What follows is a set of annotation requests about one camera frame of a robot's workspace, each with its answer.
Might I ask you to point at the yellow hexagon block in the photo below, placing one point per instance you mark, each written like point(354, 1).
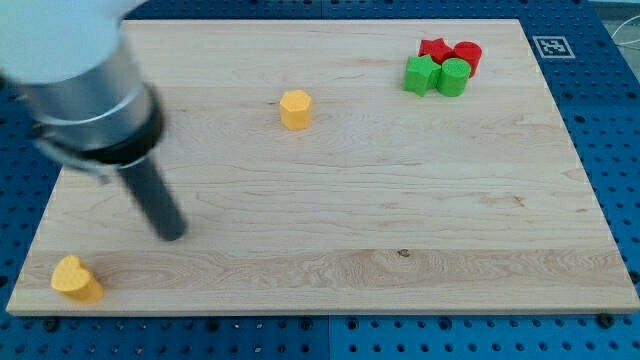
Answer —
point(296, 110)

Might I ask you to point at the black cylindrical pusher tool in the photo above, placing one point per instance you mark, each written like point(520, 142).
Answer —
point(149, 190)

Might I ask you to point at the wooden board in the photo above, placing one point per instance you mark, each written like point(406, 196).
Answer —
point(388, 203)

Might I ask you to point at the white fiducial marker tag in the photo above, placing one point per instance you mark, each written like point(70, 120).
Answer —
point(553, 47)

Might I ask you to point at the green star block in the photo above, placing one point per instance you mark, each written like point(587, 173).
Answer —
point(421, 74)

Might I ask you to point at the red star block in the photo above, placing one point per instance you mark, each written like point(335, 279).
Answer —
point(437, 49)

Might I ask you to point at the red cylinder block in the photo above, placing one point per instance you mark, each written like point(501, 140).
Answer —
point(470, 52)

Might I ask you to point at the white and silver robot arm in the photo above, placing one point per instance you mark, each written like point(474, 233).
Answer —
point(71, 61)

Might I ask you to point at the yellow heart block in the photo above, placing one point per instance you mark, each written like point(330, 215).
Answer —
point(75, 281)

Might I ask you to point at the green cylinder block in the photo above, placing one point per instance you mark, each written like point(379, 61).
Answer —
point(455, 73)

